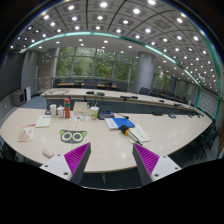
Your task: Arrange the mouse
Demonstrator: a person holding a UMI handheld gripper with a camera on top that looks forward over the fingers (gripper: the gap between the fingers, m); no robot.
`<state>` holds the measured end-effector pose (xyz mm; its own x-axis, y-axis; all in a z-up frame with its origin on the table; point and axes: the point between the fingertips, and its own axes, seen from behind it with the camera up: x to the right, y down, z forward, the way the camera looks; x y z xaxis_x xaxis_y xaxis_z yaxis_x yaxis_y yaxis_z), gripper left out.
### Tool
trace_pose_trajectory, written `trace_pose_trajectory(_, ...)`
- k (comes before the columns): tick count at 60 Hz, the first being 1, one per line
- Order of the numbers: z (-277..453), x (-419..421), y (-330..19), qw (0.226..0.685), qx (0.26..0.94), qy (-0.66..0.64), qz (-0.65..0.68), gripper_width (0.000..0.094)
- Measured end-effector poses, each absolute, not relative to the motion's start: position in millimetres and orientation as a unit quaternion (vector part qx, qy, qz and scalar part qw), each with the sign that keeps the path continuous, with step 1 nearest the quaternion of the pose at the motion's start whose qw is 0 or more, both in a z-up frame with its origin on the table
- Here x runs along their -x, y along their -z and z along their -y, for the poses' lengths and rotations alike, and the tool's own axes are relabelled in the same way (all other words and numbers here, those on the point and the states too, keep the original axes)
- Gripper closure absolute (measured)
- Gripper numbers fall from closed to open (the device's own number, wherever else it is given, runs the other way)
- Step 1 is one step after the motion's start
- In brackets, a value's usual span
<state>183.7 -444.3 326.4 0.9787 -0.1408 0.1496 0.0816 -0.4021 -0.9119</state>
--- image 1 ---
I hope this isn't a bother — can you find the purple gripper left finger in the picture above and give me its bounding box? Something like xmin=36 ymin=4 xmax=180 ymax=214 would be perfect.
xmin=64 ymin=143 xmax=91 ymax=185

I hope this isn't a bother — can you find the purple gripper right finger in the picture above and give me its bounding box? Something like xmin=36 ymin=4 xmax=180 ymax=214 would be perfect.
xmin=132 ymin=144 xmax=159 ymax=185

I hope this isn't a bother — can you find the pink computer mouse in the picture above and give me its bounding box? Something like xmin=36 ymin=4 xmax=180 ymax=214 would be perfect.
xmin=42 ymin=149 xmax=54 ymax=158

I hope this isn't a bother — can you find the white notebook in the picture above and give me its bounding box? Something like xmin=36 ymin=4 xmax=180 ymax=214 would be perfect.
xmin=131 ymin=124 xmax=150 ymax=142

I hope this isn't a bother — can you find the microphone with yellow band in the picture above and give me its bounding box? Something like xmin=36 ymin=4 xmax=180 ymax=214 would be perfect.
xmin=120 ymin=125 xmax=143 ymax=145

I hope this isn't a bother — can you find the blue folder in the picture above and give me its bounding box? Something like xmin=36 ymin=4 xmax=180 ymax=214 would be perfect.
xmin=113 ymin=118 xmax=135 ymax=129

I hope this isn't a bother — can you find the white paper booklet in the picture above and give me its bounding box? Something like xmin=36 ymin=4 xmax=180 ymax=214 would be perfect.
xmin=36 ymin=115 xmax=51 ymax=128

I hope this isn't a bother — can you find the beige cardboard box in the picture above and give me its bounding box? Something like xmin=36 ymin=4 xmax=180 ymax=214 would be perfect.
xmin=73 ymin=102 xmax=90 ymax=116

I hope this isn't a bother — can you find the white cup with green label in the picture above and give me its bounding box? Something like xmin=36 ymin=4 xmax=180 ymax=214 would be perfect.
xmin=90 ymin=106 xmax=99 ymax=120

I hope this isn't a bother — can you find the clear plastic jar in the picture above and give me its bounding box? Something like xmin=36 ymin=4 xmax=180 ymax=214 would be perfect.
xmin=57 ymin=105 xmax=64 ymax=118

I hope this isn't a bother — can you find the white paper cup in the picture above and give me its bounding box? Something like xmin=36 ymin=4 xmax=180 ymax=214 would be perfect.
xmin=50 ymin=104 xmax=57 ymax=117

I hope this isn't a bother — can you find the red and white booklet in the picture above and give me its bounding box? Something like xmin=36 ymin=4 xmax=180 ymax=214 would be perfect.
xmin=18 ymin=124 xmax=35 ymax=142

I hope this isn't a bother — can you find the red thermos bottle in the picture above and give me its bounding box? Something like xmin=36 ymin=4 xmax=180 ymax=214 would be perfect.
xmin=64 ymin=98 xmax=70 ymax=119

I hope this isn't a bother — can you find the grey round pillar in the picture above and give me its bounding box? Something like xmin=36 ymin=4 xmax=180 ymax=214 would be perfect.
xmin=133 ymin=51 xmax=156 ymax=93

